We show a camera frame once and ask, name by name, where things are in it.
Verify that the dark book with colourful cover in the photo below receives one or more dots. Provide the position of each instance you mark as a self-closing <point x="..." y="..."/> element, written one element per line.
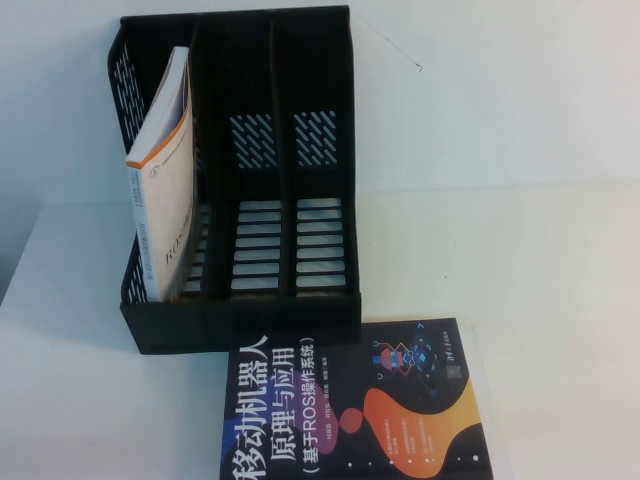
<point x="300" y="425"/>

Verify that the white book with orange spine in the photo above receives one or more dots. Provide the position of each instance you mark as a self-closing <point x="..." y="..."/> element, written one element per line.
<point x="167" y="200"/>

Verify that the black perforated book stand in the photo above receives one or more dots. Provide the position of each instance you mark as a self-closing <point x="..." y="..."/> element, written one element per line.
<point x="280" y="325"/>

